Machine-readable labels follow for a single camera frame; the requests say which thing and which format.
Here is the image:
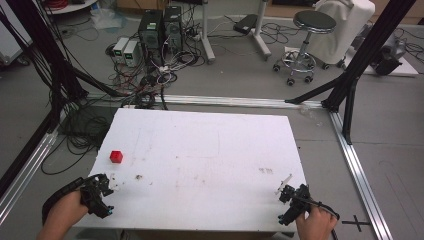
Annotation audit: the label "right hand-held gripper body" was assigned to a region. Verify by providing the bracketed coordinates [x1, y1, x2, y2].
[277, 183, 313, 227]

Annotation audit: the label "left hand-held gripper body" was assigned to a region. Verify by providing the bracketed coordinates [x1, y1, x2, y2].
[79, 173, 115, 220]

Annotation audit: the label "red cube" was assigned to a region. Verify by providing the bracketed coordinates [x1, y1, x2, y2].
[109, 150, 124, 165]

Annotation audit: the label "person's right hand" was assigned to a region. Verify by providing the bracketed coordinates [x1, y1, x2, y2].
[295, 206, 339, 240]

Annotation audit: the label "person's left hand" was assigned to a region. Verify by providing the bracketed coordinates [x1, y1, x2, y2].
[42, 189, 90, 239]

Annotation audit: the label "white power supply box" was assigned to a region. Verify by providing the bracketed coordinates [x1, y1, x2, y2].
[122, 40, 140, 68]
[112, 36, 130, 63]

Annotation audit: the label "black round stool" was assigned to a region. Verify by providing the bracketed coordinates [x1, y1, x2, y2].
[272, 9, 338, 87]

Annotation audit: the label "white table leg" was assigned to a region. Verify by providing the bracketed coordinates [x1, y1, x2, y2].
[199, 0, 217, 66]
[251, 0, 273, 62]

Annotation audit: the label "black computer tower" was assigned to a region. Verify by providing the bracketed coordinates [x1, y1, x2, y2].
[162, 5, 184, 55]
[137, 9, 165, 67]

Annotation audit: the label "clear plastic bag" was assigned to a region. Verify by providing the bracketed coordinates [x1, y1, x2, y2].
[89, 7, 128, 32]

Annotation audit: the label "flat black box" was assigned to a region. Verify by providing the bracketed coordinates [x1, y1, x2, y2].
[232, 13, 259, 36]

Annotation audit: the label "black machine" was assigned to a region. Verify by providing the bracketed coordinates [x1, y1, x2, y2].
[369, 30, 408, 77]

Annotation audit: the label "white cloth cover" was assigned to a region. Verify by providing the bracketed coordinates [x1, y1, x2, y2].
[306, 0, 377, 66]

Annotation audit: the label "white floor board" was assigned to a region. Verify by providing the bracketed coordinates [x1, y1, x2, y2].
[342, 49, 420, 78]

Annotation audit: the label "white round table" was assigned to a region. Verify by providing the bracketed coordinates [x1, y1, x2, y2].
[42, 0, 100, 16]

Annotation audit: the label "black strap cable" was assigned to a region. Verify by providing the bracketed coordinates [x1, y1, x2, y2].
[41, 176, 85, 226]

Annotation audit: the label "black cable bundle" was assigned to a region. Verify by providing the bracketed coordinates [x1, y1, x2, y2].
[40, 99, 113, 177]

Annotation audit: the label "aluminium floor rail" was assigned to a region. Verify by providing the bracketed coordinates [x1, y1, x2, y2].
[328, 110, 395, 240]
[0, 129, 60, 225]
[84, 93, 325, 110]

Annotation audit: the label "tangle of mixed cables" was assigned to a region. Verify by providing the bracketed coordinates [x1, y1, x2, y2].
[104, 31, 206, 112]

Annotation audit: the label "loose black floor cables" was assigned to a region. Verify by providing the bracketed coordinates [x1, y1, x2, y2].
[259, 21, 303, 46]

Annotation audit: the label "black frame post with brace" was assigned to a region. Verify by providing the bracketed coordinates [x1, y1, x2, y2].
[284, 0, 418, 146]

